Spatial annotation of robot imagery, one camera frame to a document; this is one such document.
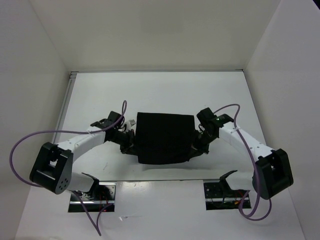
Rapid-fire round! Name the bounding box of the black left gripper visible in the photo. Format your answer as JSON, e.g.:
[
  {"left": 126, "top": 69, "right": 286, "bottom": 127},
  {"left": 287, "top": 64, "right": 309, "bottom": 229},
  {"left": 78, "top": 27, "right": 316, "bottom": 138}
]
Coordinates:
[{"left": 109, "top": 128, "right": 143, "bottom": 157}]

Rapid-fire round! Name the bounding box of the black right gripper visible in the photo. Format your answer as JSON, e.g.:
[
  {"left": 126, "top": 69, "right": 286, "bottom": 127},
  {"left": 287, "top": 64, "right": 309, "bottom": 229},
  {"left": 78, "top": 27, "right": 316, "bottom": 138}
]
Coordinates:
[{"left": 187, "top": 129, "right": 217, "bottom": 159}]

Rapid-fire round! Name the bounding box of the black skirt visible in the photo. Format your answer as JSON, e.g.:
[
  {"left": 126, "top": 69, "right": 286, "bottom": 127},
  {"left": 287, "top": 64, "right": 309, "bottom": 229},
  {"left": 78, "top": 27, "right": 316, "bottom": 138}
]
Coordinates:
[{"left": 120, "top": 112, "right": 209, "bottom": 165}]

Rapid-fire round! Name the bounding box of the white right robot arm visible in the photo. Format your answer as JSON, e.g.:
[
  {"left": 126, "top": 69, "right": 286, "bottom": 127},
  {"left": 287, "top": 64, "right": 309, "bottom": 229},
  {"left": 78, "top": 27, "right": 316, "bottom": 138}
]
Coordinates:
[{"left": 216, "top": 122, "right": 294, "bottom": 200}]

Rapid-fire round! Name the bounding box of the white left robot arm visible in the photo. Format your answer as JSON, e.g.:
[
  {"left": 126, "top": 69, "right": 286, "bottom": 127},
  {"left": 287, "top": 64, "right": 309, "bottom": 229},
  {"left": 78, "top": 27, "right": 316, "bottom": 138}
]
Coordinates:
[{"left": 29, "top": 126, "right": 134, "bottom": 200}]

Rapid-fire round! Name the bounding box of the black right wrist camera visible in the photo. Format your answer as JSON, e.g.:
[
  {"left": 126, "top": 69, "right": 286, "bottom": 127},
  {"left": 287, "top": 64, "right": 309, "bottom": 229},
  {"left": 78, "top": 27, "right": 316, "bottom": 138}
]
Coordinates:
[{"left": 196, "top": 107, "right": 234, "bottom": 128}]

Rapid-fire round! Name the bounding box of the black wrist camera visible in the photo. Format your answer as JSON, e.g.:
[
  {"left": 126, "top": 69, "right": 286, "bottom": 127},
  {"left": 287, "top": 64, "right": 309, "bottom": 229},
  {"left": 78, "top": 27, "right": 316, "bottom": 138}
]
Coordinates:
[
  {"left": 90, "top": 111, "right": 125, "bottom": 129},
  {"left": 196, "top": 107, "right": 234, "bottom": 128}
]

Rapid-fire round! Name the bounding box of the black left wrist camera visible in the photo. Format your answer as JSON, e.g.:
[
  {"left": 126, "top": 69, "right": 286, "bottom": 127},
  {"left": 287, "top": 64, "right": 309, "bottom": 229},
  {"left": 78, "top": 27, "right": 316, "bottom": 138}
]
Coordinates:
[{"left": 90, "top": 111, "right": 125, "bottom": 129}]

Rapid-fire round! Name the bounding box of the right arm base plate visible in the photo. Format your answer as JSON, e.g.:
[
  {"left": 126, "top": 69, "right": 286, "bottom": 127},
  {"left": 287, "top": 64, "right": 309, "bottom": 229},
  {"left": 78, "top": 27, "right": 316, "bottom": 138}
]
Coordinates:
[{"left": 203, "top": 181, "right": 247, "bottom": 211}]

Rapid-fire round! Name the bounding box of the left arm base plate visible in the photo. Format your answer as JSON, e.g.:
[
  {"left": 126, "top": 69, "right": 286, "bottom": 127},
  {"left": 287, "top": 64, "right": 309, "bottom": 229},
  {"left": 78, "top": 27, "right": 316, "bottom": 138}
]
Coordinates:
[{"left": 68, "top": 183, "right": 116, "bottom": 213}]

